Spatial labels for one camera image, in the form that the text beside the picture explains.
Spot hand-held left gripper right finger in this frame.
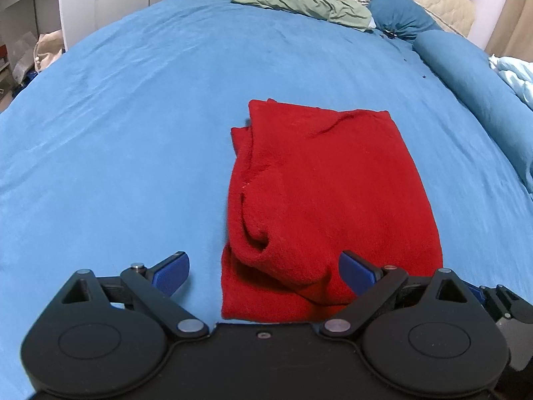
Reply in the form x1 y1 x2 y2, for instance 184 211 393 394
319 251 484 338

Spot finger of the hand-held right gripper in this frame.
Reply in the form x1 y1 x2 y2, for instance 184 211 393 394
466 283 528 322

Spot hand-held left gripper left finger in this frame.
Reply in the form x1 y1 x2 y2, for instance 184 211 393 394
39 251 210 339

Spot red towel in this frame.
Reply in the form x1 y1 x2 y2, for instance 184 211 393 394
221 99 444 324

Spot bed with blue sheet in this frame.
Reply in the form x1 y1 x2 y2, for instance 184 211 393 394
0 0 533 400

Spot long blue bolster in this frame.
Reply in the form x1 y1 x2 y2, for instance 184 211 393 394
412 30 533 194

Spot light blue blanket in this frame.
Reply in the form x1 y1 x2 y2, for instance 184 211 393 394
488 54 533 111

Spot beige cloth bag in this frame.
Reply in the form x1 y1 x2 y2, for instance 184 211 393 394
33 31 65 69

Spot blue pillow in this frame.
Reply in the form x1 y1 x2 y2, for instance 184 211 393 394
368 0 444 41

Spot green pillow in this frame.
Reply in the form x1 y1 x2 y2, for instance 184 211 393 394
231 0 373 31

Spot beige curtain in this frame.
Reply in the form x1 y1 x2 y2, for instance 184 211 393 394
485 0 533 61

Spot white shelf unit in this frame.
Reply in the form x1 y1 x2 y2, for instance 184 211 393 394
0 0 63 105

